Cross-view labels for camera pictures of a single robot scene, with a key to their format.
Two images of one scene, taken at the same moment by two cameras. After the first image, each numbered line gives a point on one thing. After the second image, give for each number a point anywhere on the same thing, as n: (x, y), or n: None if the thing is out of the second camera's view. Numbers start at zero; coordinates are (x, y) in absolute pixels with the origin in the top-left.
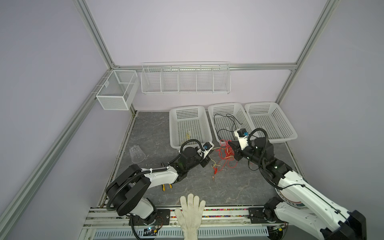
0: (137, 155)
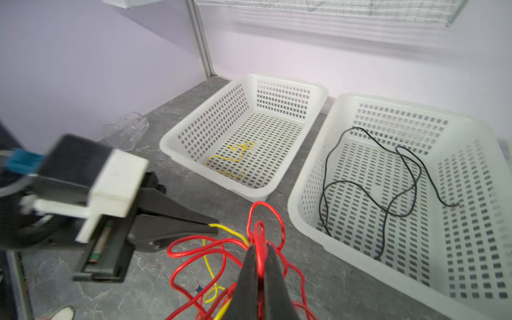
0: (123, 135)
